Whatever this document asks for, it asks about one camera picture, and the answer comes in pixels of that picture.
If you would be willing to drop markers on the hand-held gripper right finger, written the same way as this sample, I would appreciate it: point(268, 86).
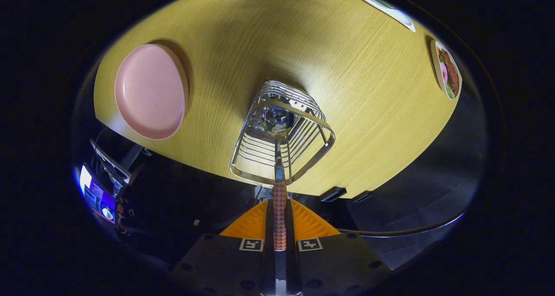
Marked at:
point(292, 252)

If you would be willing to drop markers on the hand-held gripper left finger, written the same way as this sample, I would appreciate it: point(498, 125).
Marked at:
point(269, 252)

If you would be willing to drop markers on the black table clamp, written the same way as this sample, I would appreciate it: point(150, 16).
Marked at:
point(333, 194)
point(362, 196)

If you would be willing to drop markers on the metal stand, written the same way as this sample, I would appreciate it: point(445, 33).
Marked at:
point(110, 164)

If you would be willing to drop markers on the lit screen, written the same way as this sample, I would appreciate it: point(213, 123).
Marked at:
point(93, 192)

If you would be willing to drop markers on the pink plate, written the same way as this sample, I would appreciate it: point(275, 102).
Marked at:
point(149, 92)

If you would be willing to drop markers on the plate of food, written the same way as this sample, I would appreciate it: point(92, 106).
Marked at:
point(451, 73)

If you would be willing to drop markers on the white coaster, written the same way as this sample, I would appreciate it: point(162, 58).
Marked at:
point(401, 18)

